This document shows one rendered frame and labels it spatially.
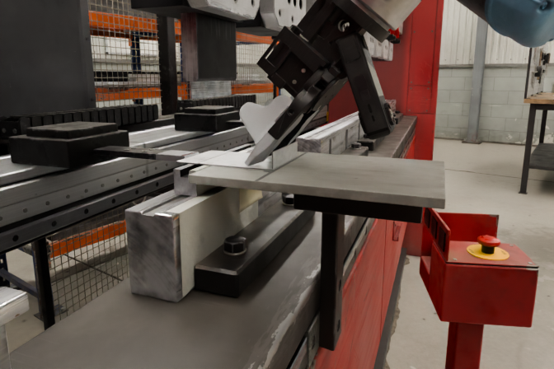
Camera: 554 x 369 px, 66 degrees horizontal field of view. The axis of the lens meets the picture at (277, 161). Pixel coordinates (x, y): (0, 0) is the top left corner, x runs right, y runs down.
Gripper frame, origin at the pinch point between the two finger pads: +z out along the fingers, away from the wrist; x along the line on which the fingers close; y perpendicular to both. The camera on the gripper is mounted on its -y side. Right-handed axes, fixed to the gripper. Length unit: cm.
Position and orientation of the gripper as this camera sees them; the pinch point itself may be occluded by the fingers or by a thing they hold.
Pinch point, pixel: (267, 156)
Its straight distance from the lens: 52.8
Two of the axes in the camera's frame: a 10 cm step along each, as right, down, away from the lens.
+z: -6.1, 7.0, 3.8
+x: -3.6, 1.9, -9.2
